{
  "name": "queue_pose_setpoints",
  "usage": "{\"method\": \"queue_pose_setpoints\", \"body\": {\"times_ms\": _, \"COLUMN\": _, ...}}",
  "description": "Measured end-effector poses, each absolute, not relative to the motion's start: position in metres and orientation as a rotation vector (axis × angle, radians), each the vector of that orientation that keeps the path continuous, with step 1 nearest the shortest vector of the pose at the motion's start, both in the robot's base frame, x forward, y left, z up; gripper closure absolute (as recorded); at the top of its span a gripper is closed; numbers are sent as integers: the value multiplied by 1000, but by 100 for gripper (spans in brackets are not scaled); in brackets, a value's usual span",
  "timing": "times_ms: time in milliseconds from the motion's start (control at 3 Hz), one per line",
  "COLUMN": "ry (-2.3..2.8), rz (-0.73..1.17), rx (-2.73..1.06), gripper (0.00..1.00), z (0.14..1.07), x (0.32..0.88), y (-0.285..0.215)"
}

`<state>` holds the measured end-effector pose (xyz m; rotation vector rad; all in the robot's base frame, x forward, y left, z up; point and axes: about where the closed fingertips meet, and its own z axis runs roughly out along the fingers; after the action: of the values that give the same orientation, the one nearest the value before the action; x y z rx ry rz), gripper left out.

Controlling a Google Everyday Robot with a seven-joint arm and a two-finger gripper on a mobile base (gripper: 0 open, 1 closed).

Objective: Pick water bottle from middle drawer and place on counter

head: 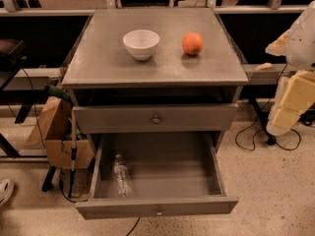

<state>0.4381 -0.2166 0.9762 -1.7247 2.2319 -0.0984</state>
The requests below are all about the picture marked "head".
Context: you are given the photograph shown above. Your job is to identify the grey drawer cabinet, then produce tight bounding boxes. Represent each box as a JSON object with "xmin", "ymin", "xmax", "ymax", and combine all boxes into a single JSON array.
[{"xmin": 63, "ymin": 8, "xmax": 248, "ymax": 144}]

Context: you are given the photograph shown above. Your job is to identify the white ceramic bowl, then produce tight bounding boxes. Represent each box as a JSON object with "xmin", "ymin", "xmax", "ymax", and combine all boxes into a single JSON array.
[{"xmin": 123, "ymin": 29, "xmax": 160, "ymax": 61}]

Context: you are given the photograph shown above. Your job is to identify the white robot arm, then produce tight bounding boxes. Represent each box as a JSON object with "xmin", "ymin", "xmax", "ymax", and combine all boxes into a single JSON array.
[{"xmin": 266, "ymin": 1, "xmax": 315, "ymax": 136}]

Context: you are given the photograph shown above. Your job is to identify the yellow foam scrap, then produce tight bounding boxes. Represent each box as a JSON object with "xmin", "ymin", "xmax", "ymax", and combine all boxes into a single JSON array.
[{"xmin": 255, "ymin": 62, "xmax": 273, "ymax": 71}]

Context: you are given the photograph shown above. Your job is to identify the grey upper drawer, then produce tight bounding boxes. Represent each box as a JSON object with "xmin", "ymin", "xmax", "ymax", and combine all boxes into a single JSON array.
[{"xmin": 73, "ymin": 103, "xmax": 238, "ymax": 134}]

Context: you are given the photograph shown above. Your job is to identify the clear plastic water bottle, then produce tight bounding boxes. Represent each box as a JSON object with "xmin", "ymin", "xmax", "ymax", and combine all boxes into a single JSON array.
[{"xmin": 113, "ymin": 154, "xmax": 132, "ymax": 198}]

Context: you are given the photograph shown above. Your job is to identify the black table leg stand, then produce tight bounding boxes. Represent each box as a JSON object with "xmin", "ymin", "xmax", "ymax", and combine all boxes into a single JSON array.
[{"xmin": 249, "ymin": 96, "xmax": 277, "ymax": 146}]

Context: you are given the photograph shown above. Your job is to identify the cardboard box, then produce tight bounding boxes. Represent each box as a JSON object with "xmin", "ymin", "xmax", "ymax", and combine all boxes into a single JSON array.
[{"xmin": 24, "ymin": 95, "xmax": 96, "ymax": 170}]

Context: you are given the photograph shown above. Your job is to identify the open grey middle drawer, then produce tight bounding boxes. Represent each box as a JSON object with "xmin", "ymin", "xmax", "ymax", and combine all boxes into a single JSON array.
[{"xmin": 76, "ymin": 132, "xmax": 238, "ymax": 219}]

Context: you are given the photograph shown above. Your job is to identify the orange fruit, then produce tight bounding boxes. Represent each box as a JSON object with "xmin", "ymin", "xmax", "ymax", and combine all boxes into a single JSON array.
[{"xmin": 182, "ymin": 32, "xmax": 204, "ymax": 56}]

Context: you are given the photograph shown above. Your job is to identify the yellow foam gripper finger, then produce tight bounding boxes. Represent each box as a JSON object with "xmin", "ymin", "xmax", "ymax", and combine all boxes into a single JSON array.
[
  {"xmin": 281, "ymin": 71, "xmax": 315, "ymax": 112},
  {"xmin": 271, "ymin": 108, "xmax": 302, "ymax": 129}
]

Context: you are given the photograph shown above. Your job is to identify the black floor cable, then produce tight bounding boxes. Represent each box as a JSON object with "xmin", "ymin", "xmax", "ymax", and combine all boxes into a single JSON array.
[{"xmin": 234, "ymin": 64, "xmax": 302, "ymax": 152}]

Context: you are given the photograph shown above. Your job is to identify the white shoe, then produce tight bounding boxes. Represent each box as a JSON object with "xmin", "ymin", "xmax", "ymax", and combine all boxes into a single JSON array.
[{"xmin": 0, "ymin": 179, "xmax": 15, "ymax": 207}]

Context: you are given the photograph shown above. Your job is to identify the green handled grabber stick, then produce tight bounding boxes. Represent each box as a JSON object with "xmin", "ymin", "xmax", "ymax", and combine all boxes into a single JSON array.
[{"xmin": 45, "ymin": 85, "xmax": 77, "ymax": 202}]

